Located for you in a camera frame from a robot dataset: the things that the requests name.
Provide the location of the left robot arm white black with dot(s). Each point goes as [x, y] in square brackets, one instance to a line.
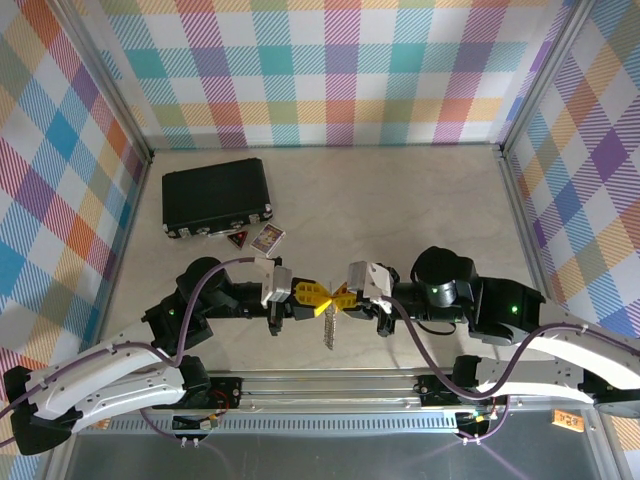
[115, 390]

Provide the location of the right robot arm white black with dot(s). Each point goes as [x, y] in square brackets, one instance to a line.
[550, 372]

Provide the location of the black red triangle token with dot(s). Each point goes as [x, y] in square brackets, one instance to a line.
[239, 238]

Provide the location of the playing card box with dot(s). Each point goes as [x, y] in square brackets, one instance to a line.
[267, 240]

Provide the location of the black hard case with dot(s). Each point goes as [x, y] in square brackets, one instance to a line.
[215, 195]

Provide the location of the perforated metal strip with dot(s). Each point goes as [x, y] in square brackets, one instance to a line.
[325, 424]

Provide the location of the grey metal sheet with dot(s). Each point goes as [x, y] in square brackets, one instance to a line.
[325, 457]

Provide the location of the orange paper tag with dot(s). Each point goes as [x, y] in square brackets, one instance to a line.
[568, 420]
[100, 425]

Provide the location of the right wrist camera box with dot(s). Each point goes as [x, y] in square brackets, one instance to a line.
[370, 280]

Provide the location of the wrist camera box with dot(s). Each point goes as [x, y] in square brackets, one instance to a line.
[370, 280]
[280, 282]

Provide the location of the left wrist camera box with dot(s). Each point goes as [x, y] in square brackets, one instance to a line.
[280, 282]

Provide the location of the aluminium frame rail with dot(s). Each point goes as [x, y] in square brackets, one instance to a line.
[325, 395]

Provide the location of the aluminium side rail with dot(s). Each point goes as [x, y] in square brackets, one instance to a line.
[131, 220]
[517, 210]

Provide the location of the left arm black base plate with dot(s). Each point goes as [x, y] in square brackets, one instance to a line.
[225, 392]

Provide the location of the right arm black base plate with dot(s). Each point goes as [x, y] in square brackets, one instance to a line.
[435, 390]

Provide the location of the aluminium corner post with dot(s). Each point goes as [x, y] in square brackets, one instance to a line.
[111, 85]
[544, 75]

